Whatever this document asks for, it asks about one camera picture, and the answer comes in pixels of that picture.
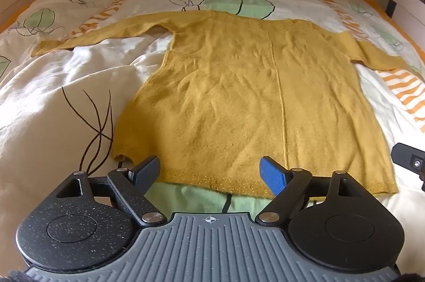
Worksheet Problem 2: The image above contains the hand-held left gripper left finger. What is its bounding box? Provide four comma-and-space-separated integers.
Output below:
55, 155, 168, 226

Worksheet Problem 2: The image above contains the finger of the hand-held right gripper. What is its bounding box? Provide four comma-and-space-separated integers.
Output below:
391, 142, 425, 192

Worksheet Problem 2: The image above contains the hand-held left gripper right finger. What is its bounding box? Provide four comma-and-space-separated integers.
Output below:
255, 155, 369, 225

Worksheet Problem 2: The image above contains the yellow knit sweater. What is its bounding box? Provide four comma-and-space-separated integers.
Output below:
31, 10, 425, 203

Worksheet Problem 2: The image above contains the leaf print duvet cover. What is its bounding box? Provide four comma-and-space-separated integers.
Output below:
0, 0, 425, 272

